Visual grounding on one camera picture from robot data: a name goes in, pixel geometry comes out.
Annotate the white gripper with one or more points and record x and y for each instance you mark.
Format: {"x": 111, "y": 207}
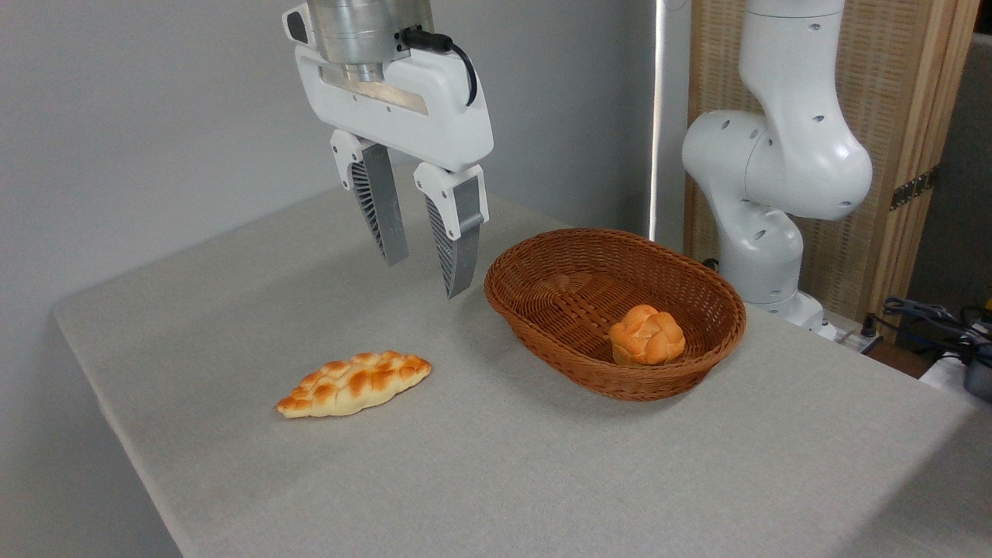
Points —
{"x": 411, "y": 116}

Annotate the long braided bread loaf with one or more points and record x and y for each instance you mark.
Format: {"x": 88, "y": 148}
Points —
{"x": 353, "y": 384}

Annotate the round knotted bread roll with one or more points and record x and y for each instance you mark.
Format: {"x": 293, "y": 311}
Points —
{"x": 647, "y": 337}

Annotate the brown oval wicker basket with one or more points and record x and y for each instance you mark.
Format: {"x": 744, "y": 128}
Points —
{"x": 558, "y": 287}

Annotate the white vertical pole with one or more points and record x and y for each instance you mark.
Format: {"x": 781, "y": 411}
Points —
{"x": 657, "y": 116}

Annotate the grey tablecloth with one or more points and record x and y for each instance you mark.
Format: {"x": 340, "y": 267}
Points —
{"x": 465, "y": 480}

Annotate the wooden woven folding screen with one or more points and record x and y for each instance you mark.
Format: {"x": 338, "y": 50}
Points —
{"x": 891, "y": 77}

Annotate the dark metal screen hinge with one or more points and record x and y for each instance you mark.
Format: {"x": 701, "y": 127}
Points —
{"x": 913, "y": 189}

